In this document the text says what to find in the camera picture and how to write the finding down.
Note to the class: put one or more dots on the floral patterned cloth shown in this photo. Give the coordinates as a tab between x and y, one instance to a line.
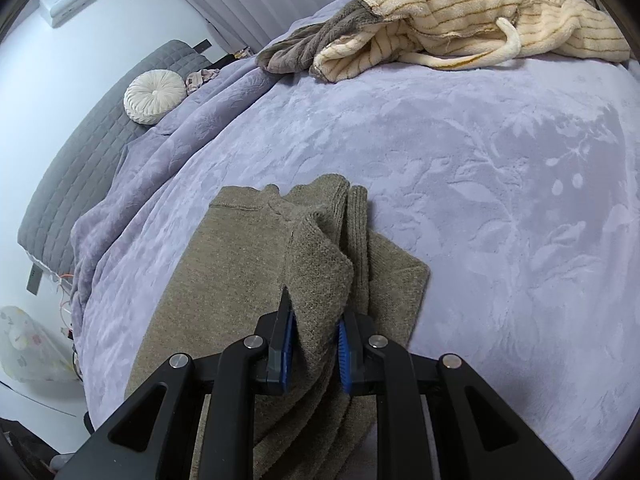
201	80

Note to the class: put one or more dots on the cream round pleated pillow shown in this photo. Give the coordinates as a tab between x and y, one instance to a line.
154	96

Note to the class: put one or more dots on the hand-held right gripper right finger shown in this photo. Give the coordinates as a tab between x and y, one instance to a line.
344	355

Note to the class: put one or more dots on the olive knit sweater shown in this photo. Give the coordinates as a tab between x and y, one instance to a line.
235	260

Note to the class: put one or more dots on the grey quilted headboard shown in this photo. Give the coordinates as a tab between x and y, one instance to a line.
90	150

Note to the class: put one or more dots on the lavender plush blanket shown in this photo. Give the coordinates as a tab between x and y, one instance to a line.
475	185

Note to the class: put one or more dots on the white floral bag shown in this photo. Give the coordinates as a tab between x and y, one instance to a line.
30	345

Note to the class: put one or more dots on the cream striped fleece robe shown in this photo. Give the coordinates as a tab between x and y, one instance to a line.
450	20

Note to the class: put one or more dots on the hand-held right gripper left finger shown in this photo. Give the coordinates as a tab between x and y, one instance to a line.
287	342

